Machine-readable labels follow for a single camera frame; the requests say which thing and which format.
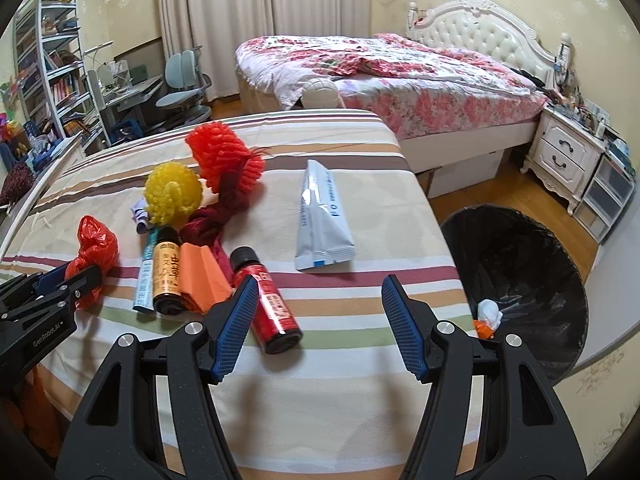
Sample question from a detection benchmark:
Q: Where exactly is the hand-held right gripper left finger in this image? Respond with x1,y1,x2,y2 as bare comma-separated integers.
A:
56,275,261,480

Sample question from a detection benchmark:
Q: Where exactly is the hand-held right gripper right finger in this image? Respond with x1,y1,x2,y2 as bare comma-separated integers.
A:
381,274,588,480

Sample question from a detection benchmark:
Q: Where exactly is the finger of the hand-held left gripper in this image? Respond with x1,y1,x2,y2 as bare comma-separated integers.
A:
0,266,103,321
0,266,68,301

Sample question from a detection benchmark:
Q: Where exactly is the red plastic bag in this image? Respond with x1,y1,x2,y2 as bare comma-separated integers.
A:
64,215,120,311

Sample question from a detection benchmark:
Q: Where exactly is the dark red cloth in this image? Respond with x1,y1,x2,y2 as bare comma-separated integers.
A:
179,146,273,281

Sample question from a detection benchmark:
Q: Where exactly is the black trash bin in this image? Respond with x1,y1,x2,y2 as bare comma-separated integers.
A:
440,203,590,386

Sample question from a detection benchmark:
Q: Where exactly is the dark bottle red label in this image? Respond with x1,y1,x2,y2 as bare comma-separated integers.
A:
229,246,304,356

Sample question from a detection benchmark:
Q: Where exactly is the orange cloth piece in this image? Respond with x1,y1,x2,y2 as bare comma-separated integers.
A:
178,242,236,315

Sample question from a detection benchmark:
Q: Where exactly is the teal and white tube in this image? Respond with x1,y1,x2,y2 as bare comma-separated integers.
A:
132,227,162,315

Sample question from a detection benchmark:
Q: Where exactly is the person's orange clothing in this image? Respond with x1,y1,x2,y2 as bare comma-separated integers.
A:
10,362,51,441

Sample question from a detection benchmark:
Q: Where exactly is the brown bottle orange label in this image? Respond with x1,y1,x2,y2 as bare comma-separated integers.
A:
151,226,183,317

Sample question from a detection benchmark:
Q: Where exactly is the crumpled white tissue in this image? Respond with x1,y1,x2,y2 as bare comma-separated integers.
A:
475,299,505,332

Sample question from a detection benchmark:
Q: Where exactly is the dark red fuzzy object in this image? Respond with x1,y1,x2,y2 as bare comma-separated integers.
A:
0,162,36,206

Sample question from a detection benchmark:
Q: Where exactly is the blue plastic basket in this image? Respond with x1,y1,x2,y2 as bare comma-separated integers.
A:
0,120,56,171

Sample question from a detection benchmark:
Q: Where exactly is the yellow foam fruit net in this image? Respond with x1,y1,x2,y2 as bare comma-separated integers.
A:
144,162,203,226

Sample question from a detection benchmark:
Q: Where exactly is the white toothpaste tube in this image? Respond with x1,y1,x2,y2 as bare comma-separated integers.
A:
294,158,357,272

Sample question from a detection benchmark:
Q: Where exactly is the blue plastic stool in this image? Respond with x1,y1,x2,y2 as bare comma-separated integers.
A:
115,120,146,143

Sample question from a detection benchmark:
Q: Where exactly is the pale cardboard box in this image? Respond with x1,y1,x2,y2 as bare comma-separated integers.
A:
415,150,503,198

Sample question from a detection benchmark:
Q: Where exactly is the red foam fruit net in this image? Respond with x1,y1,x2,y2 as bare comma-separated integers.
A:
185,121,266,195

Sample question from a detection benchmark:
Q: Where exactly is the white bed base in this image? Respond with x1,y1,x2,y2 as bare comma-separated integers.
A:
237,72,543,173

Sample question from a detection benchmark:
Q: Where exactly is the white desk lamp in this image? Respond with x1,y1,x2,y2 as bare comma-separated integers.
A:
82,40,116,106

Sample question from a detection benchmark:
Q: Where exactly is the grey study desk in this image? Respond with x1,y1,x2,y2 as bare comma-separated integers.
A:
92,77,166,146

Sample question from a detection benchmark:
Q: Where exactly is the white bookshelf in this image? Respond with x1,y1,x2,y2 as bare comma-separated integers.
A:
12,0,113,148

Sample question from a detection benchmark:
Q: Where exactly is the bed with floral bedding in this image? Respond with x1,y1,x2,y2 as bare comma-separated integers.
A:
235,32,548,138

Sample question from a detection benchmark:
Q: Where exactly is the white nightstand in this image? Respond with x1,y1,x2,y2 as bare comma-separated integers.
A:
520,107,608,216

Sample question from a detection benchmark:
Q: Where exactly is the pale blue desk chair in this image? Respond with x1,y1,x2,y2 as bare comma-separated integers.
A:
155,49,213,133

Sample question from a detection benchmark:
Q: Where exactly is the plastic drawer unit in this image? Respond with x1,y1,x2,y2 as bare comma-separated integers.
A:
572,152,638,246

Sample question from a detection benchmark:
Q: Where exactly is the white volleyball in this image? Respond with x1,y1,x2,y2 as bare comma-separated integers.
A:
302,78,346,110

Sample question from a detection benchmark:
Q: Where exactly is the black garment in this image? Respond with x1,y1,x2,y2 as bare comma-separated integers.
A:
510,65,551,91

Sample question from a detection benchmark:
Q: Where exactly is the cluster of small bottles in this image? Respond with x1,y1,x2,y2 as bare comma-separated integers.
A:
542,32,626,141

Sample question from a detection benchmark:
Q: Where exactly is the white tufted headboard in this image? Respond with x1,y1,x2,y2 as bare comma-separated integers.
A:
405,0,573,93

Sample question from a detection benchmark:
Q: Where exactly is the beige curtain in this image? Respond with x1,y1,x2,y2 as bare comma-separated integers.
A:
155,0,373,111

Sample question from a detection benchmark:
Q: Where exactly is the white curved bed rail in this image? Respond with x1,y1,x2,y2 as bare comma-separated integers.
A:
0,135,101,256

